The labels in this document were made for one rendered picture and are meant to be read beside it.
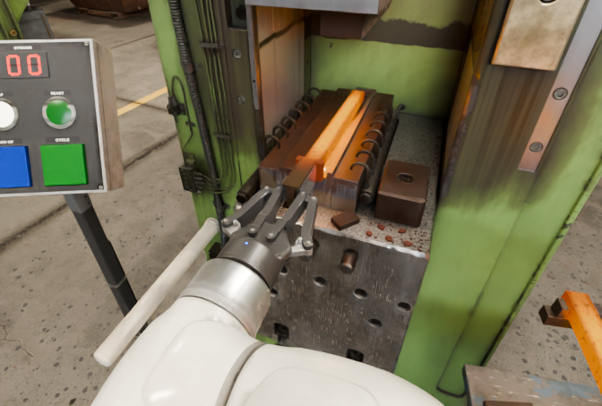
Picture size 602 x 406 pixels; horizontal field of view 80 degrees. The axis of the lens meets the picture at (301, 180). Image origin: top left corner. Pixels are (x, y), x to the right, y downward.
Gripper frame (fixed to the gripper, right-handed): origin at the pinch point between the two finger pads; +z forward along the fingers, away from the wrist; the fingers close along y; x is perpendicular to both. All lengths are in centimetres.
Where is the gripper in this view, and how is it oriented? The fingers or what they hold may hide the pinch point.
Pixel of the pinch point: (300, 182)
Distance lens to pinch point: 56.5
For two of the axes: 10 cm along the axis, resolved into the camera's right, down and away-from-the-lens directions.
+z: 3.5, -5.6, 7.5
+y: 9.4, 2.1, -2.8
